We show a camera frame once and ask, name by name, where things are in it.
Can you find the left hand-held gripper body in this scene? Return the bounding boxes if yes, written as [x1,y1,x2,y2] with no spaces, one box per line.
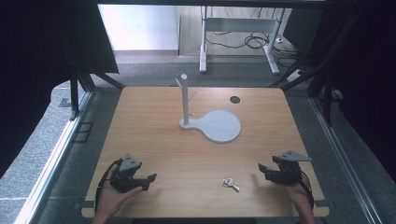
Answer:
[108,153,144,193]

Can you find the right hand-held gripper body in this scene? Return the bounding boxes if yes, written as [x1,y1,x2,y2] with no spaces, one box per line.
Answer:
[271,149,313,186]

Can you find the silver key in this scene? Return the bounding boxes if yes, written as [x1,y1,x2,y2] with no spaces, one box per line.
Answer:
[221,177,241,193]

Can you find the white hook stand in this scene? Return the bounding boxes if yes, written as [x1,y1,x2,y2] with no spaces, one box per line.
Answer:
[175,73,242,144]

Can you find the person's right hand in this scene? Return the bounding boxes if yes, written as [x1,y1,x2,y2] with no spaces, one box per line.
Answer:
[275,173,314,209]

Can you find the person's left hand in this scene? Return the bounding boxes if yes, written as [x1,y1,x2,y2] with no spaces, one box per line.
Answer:
[96,164,144,217]

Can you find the black metal stand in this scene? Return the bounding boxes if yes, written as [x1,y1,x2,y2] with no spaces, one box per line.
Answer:
[68,60,126,121]
[269,60,334,127]

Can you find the white power strip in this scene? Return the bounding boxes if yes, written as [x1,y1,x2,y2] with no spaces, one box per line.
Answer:
[286,68,304,83]

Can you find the black curtain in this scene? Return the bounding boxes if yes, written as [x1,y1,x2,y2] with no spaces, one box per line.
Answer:
[0,0,120,180]
[306,0,396,183]

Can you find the dark panel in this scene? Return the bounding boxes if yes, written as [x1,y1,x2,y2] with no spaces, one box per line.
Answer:
[282,7,324,54]

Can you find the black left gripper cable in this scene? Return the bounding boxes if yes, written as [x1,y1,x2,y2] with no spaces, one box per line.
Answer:
[93,158,124,214]

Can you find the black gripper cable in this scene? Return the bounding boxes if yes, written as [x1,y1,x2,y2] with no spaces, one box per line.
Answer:
[300,170,316,210]
[93,158,124,214]

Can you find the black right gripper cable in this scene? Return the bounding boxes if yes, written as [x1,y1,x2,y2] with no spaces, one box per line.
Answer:
[300,170,316,210]

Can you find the aluminium rail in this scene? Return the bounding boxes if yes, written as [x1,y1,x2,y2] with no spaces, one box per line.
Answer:
[309,96,385,224]
[13,91,95,224]

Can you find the black floor cables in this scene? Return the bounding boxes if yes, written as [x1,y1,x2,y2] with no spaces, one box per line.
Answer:
[205,29,302,62]

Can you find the white desk frame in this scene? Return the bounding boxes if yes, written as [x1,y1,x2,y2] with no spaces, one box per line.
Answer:
[199,6,286,76]

